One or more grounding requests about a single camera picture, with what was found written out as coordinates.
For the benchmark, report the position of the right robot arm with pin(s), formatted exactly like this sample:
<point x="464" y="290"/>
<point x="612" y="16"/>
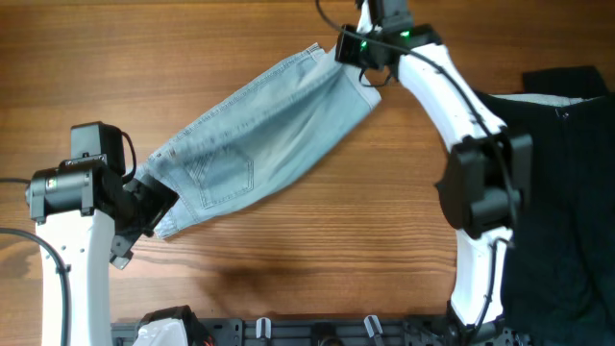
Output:
<point x="486" y="181"/>

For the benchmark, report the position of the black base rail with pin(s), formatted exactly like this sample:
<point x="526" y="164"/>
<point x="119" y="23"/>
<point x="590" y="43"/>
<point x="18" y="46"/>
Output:
<point x="336" y="331"/>

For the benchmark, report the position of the left white rail clip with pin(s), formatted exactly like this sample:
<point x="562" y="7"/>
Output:
<point x="263" y="328"/>

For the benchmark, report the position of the light blue denim shorts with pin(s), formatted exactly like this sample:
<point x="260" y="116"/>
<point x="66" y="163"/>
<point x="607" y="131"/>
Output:
<point x="261" y="139"/>

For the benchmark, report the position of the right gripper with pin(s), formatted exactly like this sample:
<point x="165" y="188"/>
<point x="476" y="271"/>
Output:
<point x="345" y="44"/>

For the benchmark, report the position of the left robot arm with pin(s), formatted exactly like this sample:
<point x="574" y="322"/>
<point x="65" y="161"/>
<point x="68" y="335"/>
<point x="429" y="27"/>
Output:
<point x="89" y="212"/>

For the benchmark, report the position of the black clothes pile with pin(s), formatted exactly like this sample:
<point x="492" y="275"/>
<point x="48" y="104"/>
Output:
<point x="559" y="278"/>

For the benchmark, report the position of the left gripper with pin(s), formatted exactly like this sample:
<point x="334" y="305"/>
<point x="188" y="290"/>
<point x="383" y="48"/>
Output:
<point x="160" y="200"/>

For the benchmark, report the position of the right white rail clip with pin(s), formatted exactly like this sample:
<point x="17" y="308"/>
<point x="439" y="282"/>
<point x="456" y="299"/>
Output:
<point x="373" y="327"/>

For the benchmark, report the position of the white rail clip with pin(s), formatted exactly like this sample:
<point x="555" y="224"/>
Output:
<point x="373" y="327"/>
<point x="263" y="328"/>

